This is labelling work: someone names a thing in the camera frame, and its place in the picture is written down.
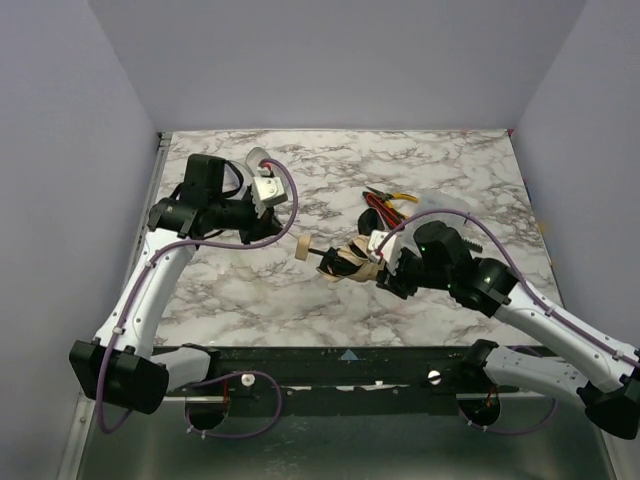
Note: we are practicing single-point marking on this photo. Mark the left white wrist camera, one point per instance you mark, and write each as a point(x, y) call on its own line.
point(268, 191)

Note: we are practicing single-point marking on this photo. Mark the aluminium frame rail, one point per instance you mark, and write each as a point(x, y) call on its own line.
point(545, 395)

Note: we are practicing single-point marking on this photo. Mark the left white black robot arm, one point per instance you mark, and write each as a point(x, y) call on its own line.
point(116, 366)

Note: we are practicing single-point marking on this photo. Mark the beige umbrella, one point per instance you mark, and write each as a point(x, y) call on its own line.
point(349, 261)

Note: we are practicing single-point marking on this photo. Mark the yellow handled pliers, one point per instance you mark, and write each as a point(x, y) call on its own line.
point(389, 197)

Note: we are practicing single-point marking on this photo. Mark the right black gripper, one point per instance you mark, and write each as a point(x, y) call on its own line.
point(393, 279)

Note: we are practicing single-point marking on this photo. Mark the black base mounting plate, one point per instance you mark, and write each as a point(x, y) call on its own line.
point(338, 381)

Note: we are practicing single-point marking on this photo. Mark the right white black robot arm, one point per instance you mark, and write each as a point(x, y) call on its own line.
point(592, 370)

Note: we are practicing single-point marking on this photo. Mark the purple umbrella case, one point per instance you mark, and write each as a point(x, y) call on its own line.
point(239, 173)

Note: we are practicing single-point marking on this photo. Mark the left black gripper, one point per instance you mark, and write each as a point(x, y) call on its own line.
point(263, 226)

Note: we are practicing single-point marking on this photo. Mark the clear plastic box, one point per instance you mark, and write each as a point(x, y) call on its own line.
point(431, 199)

